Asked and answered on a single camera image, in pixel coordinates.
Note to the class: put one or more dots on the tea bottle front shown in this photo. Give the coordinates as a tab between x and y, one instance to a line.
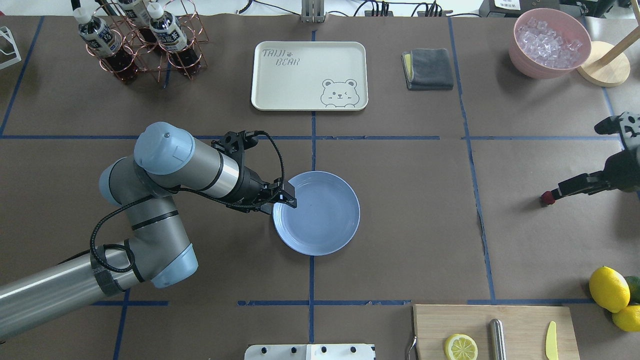
104	43

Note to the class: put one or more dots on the white wire cup basket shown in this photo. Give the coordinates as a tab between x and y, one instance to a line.
9	51

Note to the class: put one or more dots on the yellow plastic knife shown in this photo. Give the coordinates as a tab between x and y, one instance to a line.
551	341

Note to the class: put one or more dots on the green lime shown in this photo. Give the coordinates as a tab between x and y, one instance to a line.
633	283

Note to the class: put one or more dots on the tea bottle middle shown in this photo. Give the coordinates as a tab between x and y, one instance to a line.
168	31

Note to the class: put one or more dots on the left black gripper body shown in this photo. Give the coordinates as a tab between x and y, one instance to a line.
248	185

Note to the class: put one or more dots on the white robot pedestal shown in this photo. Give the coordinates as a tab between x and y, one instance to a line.
322	351

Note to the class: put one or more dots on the wooden stand with base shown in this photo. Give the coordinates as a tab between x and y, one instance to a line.
607	65

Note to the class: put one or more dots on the cream bear tray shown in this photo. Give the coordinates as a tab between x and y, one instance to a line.
310	76

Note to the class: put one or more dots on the tea bottle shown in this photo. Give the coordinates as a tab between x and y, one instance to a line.
168	31
137	14
104	43

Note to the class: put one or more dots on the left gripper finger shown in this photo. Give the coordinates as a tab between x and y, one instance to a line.
287	195

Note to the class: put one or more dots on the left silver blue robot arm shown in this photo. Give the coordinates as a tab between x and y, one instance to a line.
144	238

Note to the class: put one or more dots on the blue round plate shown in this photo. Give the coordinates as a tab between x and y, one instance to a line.
326	218

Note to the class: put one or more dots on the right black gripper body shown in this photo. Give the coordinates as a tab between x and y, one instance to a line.
621	172

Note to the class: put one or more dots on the half lemon slice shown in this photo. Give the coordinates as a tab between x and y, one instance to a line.
460	346

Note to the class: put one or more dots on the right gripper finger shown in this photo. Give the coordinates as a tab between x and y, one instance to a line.
580	184

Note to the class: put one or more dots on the red strawberry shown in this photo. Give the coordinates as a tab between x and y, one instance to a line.
547	198

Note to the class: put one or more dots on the grey folded cloth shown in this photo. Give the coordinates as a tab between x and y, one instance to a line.
427	69

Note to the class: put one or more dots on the aluminium frame post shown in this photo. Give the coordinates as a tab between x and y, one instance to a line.
313	11

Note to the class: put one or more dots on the copper wire bottle rack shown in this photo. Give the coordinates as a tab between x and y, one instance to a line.
152	59

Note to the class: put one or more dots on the pink bowl with ice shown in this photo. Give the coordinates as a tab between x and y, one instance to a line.
548	43

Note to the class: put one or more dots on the yellow lemon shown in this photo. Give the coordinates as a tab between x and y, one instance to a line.
609	289
628	319

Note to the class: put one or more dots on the tea bottle back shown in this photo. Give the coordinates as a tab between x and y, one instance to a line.
137	14

